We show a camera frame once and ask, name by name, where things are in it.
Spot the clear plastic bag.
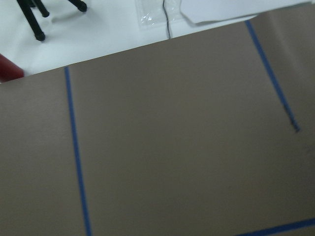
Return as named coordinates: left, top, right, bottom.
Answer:
left=135, top=0, right=184, bottom=29

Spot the white paper sheet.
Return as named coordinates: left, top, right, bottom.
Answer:
left=180, top=0, right=314, bottom=24

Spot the left blue tape strip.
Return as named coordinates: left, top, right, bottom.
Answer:
left=64, top=66, right=93, bottom=236

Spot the short blue tape strip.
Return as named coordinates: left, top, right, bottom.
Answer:
left=244, top=20, right=301, bottom=133

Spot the red cylinder bottle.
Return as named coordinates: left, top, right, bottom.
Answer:
left=0, top=55, right=24, bottom=83

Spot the bottom blue tape strip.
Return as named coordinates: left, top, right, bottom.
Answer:
left=239, top=218, right=315, bottom=236

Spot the thin black wire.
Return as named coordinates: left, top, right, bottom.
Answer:
left=162, top=0, right=172, bottom=39

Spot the black camera tripod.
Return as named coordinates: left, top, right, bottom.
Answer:
left=16, top=0, right=88, bottom=41

